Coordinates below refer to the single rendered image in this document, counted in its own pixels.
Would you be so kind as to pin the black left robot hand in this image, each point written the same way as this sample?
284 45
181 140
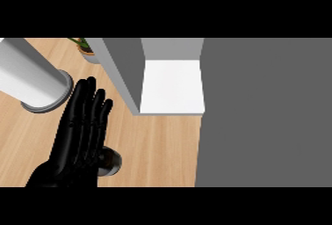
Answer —
77 137

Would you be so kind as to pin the dark wine bottle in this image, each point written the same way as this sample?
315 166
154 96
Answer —
110 161

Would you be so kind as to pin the grey open cabinet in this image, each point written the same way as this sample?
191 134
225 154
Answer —
164 85

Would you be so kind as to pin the dark grey cabinet door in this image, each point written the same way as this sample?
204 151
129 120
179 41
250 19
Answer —
268 111

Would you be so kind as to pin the white cylindrical appliance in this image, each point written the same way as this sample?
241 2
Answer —
30 79

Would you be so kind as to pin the potted green plant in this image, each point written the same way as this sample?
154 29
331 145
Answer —
89 52

